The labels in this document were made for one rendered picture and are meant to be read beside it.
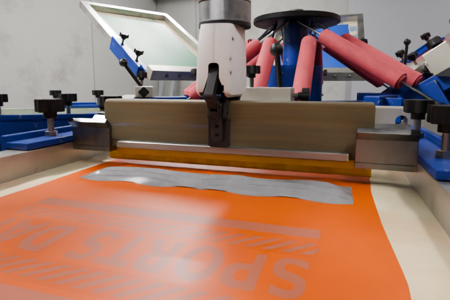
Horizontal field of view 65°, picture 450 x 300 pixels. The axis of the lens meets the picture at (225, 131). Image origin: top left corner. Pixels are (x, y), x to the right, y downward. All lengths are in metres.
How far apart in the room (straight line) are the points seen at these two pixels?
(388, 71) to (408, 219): 0.74
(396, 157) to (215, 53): 0.26
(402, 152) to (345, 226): 0.17
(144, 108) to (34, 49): 3.69
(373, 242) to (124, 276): 0.20
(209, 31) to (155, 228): 0.27
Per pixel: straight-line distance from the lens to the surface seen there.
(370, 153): 0.48
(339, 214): 0.38
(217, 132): 0.49
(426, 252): 0.33
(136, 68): 1.65
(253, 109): 0.50
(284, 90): 0.78
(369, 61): 1.11
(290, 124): 0.49
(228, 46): 0.48
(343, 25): 2.61
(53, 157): 0.61
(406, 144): 0.48
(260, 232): 0.32
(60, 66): 4.37
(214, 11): 0.50
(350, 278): 0.27
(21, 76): 4.12
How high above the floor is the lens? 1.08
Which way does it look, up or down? 8 degrees down
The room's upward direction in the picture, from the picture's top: straight up
